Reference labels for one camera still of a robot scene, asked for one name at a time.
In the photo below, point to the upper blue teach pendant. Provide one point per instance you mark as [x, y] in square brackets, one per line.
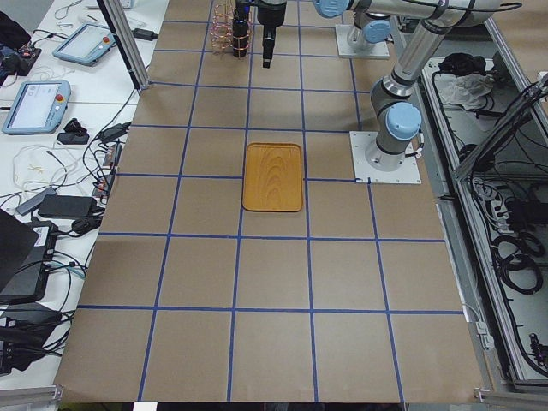
[86, 46]

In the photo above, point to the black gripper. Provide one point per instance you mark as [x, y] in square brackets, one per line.
[271, 15]

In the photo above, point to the blue teach pendant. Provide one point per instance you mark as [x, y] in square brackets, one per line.
[38, 107]
[86, 46]

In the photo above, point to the dark wine bottle in basket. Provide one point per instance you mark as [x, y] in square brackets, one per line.
[240, 27]

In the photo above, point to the crumpled white cloth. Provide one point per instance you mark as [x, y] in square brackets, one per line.
[467, 91]

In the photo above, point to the copper wire bottle basket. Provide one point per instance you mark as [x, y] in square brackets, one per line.
[221, 27]

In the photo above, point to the lower blue teach pendant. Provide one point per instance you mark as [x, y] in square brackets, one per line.
[38, 107]

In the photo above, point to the black laptop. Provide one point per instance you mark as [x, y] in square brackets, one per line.
[26, 251]

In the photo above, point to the black power brick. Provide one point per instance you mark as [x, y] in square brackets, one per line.
[64, 206]

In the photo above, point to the aluminium frame post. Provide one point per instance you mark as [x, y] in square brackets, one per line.
[117, 22]

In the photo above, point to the black power adapter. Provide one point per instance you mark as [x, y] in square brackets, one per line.
[145, 34]

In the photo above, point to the wooden serving tray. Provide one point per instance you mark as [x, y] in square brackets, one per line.
[273, 178]

